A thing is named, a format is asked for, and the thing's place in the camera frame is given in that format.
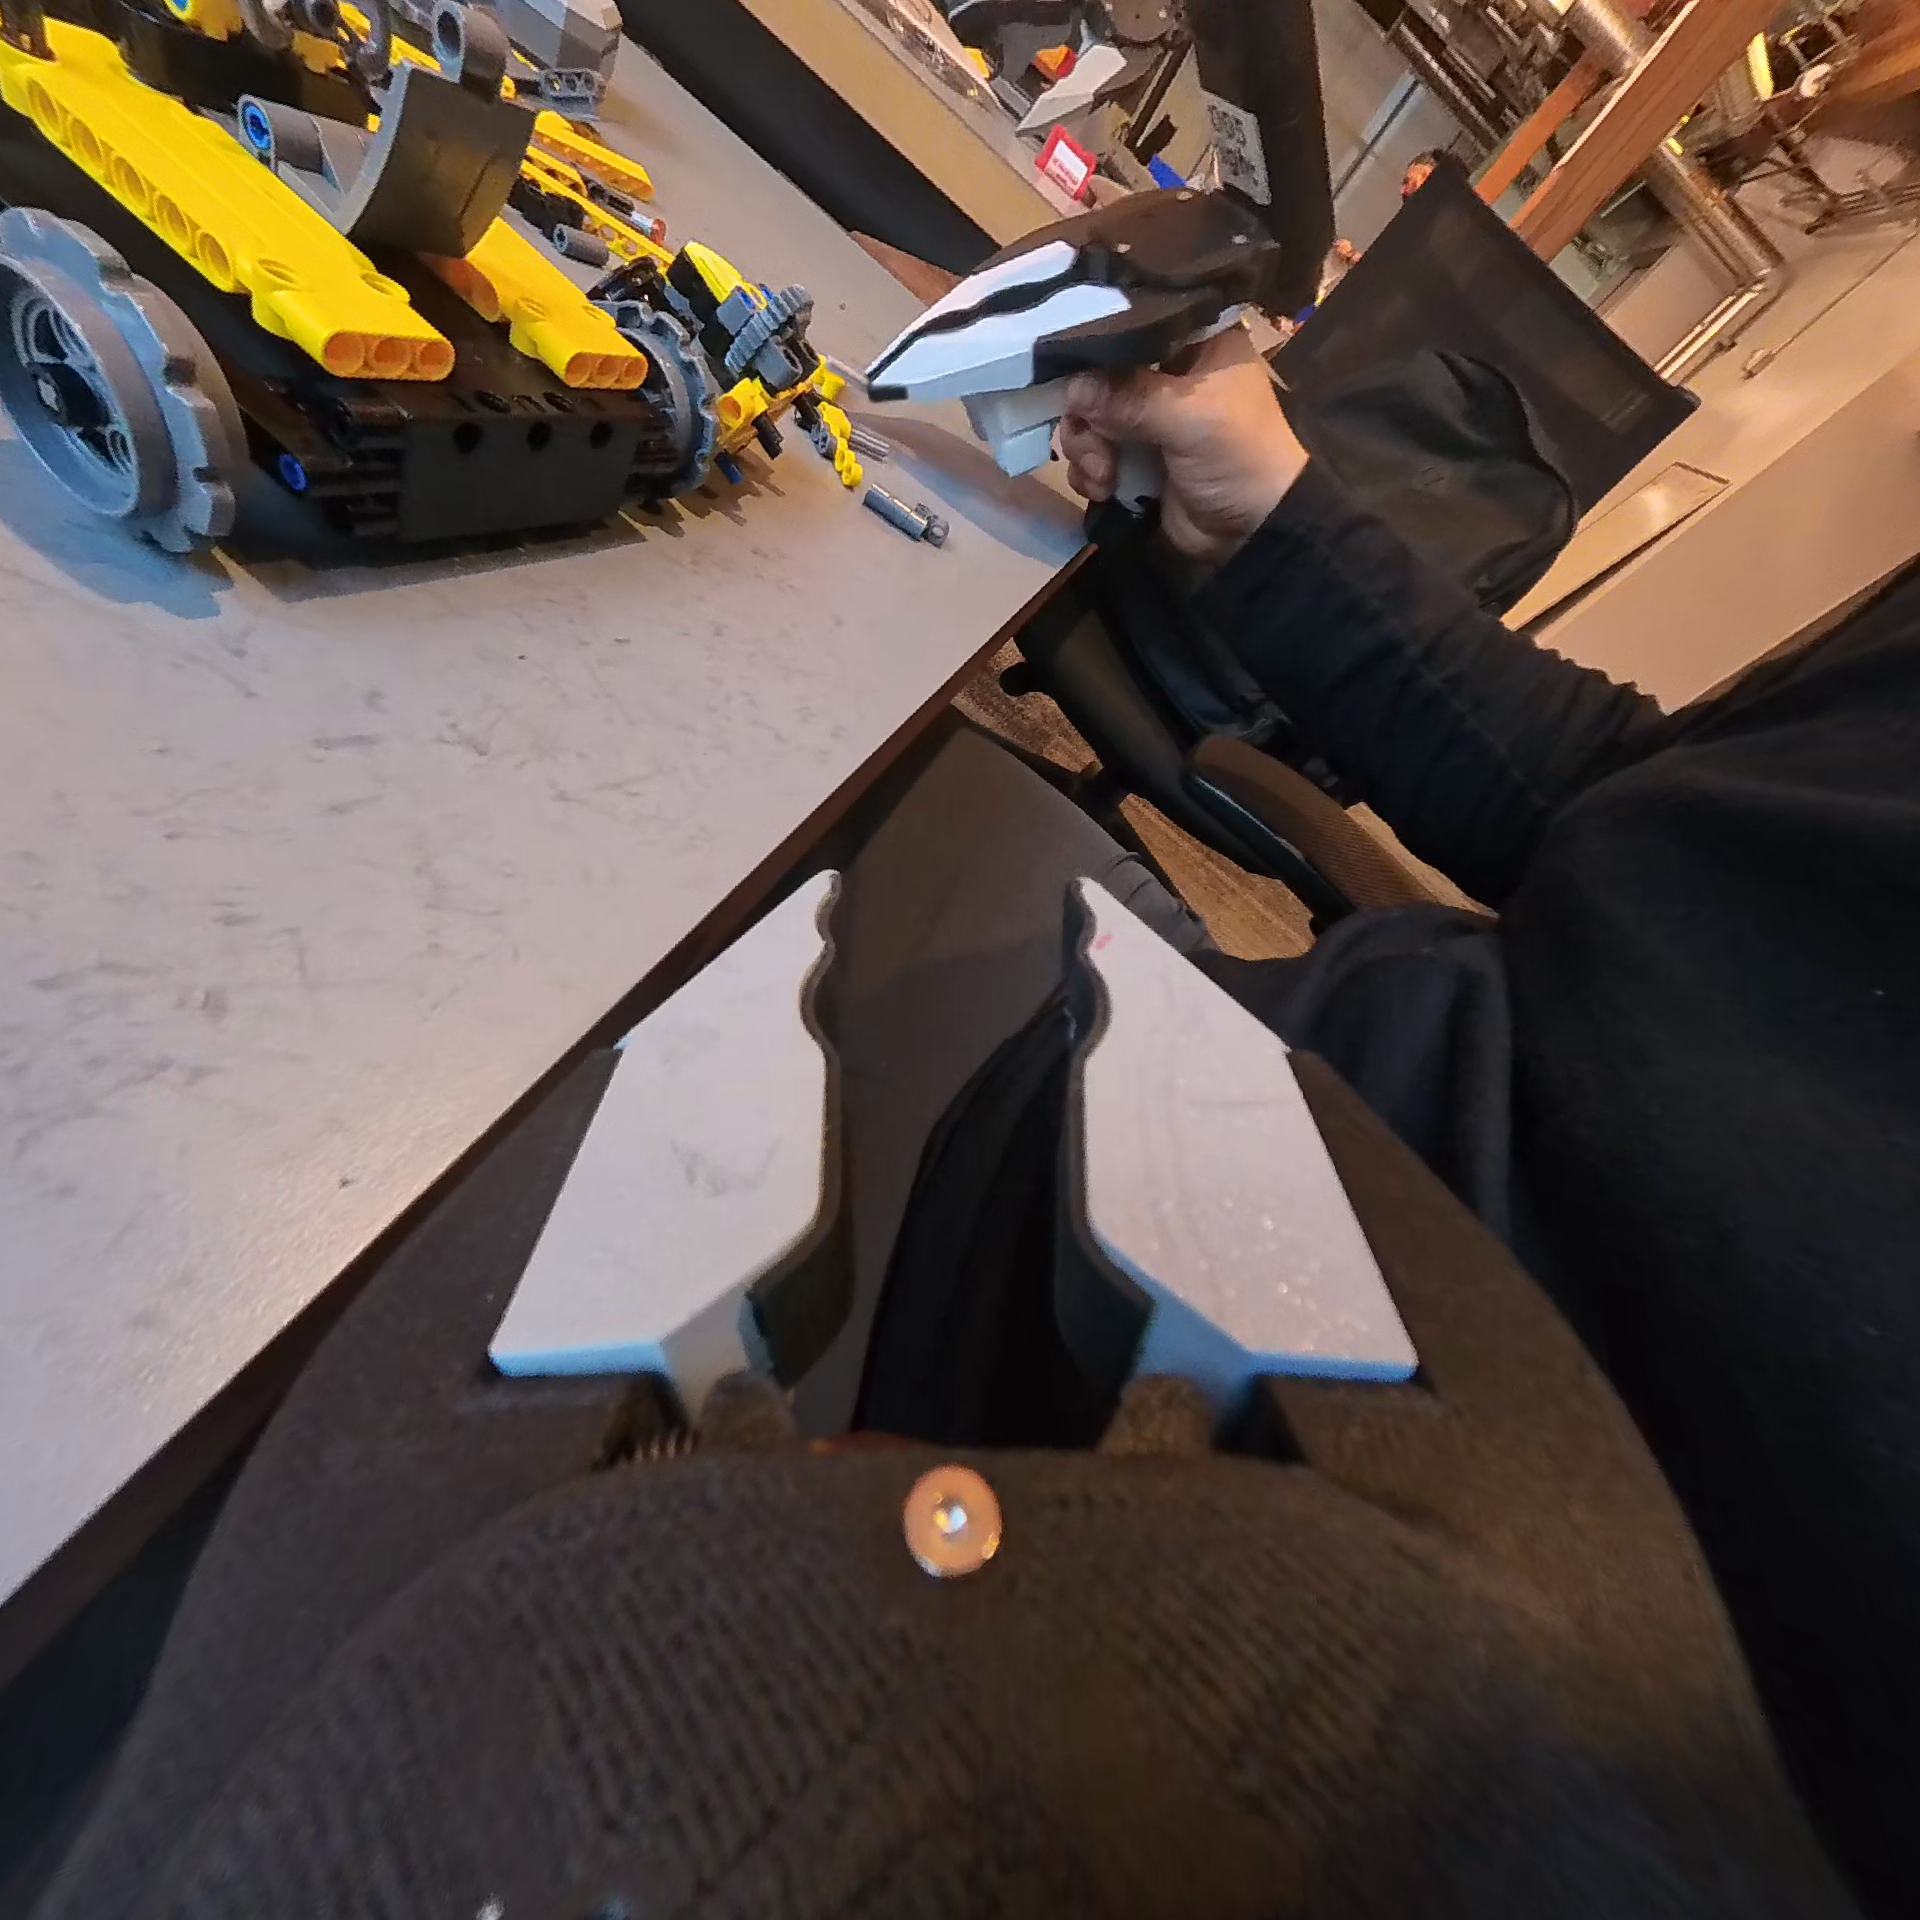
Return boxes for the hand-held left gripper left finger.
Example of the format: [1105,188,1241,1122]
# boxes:
[489,877,851,1412]

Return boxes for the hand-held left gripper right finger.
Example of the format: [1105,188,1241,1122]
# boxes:
[1064,880,1425,1431]

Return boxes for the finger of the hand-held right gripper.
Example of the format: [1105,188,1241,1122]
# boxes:
[862,238,1165,398]
[872,295,1210,408]

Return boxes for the person's right forearm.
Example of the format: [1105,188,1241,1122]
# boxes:
[1187,451,1673,907]

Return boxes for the person's right hand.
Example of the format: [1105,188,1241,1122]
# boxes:
[1054,333,1319,579]

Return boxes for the long grey table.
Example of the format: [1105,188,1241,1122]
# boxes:
[613,0,1202,279]

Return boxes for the black office chair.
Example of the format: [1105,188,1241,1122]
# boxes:
[1015,150,1704,936]

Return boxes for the person's black top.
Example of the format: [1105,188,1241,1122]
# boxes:
[872,556,1920,1920]

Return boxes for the yellow black toy vehicle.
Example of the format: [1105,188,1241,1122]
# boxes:
[0,0,722,579]

